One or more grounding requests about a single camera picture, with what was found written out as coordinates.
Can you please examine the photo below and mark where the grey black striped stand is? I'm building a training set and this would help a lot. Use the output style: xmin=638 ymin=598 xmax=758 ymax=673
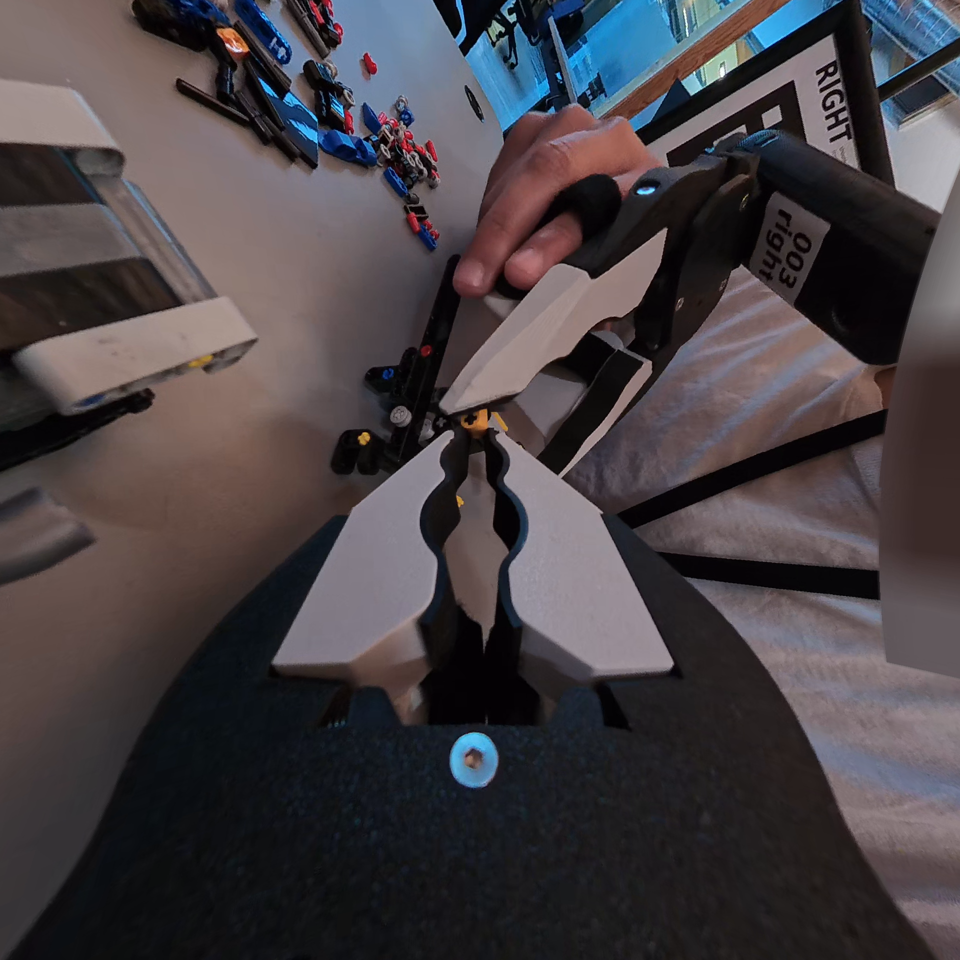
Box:
xmin=0 ymin=78 xmax=259 ymax=470

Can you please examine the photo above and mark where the black lego assembly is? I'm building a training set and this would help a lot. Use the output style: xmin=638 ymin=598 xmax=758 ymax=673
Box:
xmin=330 ymin=255 xmax=519 ymax=526

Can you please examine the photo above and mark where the person's white shirt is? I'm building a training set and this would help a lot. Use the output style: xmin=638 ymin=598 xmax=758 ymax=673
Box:
xmin=562 ymin=266 xmax=960 ymax=960

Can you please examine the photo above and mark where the person's right hand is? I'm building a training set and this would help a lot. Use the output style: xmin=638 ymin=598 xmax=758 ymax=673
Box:
xmin=453 ymin=103 xmax=667 ymax=299

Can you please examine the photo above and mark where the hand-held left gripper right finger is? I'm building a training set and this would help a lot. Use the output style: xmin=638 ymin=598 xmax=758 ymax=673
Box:
xmin=486 ymin=432 xmax=678 ymax=705

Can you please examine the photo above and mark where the grey curved object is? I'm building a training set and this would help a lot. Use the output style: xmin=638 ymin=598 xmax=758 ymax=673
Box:
xmin=0 ymin=486 xmax=96 ymax=588

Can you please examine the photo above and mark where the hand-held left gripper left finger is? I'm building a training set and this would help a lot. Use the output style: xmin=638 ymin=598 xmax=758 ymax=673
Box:
xmin=271 ymin=431 xmax=457 ymax=708

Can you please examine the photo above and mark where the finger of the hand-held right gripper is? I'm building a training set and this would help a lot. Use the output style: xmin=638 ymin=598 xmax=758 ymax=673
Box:
xmin=510 ymin=330 xmax=655 ymax=479
xmin=438 ymin=228 xmax=670 ymax=417

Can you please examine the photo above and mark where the black strap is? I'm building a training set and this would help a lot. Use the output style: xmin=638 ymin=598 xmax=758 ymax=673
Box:
xmin=658 ymin=549 xmax=883 ymax=601
xmin=615 ymin=408 xmax=891 ymax=531

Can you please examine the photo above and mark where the pile of loose lego pieces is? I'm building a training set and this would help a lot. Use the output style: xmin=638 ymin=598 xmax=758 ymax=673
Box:
xmin=131 ymin=0 xmax=445 ymax=253

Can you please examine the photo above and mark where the wooden ledge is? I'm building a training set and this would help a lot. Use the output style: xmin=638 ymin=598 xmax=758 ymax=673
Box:
xmin=600 ymin=0 xmax=798 ymax=121

